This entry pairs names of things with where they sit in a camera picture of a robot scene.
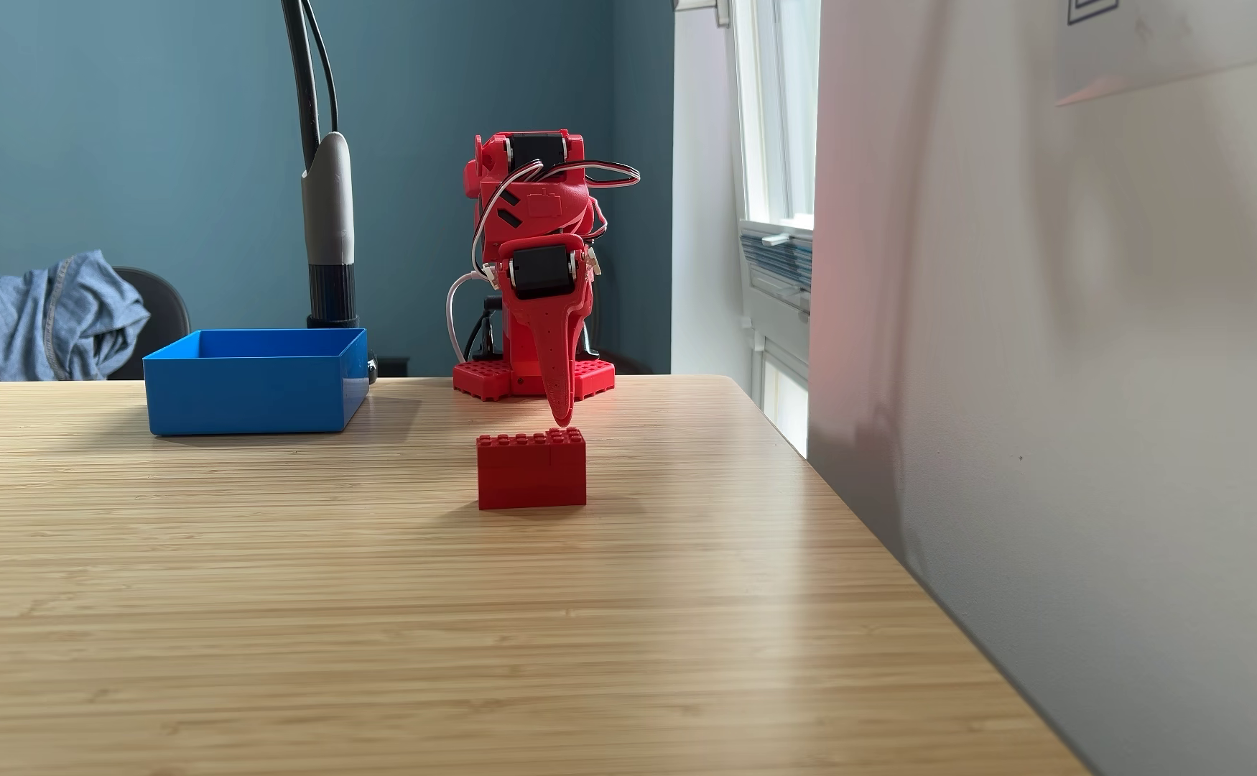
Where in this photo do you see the white window frame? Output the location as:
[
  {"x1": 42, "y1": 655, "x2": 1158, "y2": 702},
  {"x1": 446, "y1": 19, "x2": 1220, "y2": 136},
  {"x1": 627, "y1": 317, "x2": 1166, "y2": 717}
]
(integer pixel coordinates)
[{"x1": 730, "y1": 0, "x2": 822, "y2": 234}]

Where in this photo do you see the black grey gooseneck stand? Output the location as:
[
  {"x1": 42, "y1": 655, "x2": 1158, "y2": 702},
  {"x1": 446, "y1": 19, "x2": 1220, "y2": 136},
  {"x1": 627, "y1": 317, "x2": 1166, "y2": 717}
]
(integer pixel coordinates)
[{"x1": 280, "y1": 0, "x2": 378, "y2": 385}]

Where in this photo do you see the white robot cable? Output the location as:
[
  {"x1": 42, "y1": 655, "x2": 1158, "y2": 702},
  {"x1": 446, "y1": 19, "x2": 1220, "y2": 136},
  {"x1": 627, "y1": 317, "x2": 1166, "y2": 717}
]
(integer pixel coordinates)
[{"x1": 445, "y1": 269, "x2": 496, "y2": 366}]

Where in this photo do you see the blue plastic bin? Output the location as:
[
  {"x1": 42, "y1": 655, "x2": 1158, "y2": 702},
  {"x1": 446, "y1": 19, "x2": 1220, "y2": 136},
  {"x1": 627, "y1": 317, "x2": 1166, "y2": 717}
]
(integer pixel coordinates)
[{"x1": 142, "y1": 328, "x2": 371, "y2": 438}]

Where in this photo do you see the grey window vent unit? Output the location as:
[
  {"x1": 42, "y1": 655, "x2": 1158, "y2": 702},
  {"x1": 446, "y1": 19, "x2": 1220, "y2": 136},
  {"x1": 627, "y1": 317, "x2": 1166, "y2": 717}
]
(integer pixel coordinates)
[{"x1": 738, "y1": 221, "x2": 815, "y2": 325}]

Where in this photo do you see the white paper sheet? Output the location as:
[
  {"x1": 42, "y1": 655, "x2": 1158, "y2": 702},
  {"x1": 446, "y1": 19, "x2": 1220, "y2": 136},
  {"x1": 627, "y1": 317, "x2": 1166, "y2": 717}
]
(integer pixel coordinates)
[{"x1": 1054, "y1": 0, "x2": 1257, "y2": 107}]

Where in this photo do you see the red lego brick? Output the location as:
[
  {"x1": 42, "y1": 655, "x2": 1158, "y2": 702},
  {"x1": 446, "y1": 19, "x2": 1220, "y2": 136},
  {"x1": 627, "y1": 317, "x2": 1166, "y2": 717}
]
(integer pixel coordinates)
[{"x1": 476, "y1": 427, "x2": 588, "y2": 511}]

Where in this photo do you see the black cable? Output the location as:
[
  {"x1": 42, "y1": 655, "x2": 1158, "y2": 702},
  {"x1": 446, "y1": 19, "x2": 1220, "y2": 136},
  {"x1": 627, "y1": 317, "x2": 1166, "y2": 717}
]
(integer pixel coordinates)
[{"x1": 300, "y1": 0, "x2": 342, "y2": 137}]

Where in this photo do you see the blue denim cloth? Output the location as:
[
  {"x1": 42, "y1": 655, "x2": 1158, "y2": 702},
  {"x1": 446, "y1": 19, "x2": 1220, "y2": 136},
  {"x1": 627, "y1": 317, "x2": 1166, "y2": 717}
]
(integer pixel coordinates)
[{"x1": 0, "y1": 250, "x2": 152, "y2": 384}]

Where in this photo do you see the black chair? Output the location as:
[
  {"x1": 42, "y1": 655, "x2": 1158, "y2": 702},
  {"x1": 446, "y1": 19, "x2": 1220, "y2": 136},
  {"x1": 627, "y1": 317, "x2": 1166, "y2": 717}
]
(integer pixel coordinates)
[{"x1": 109, "y1": 266, "x2": 193, "y2": 381}]

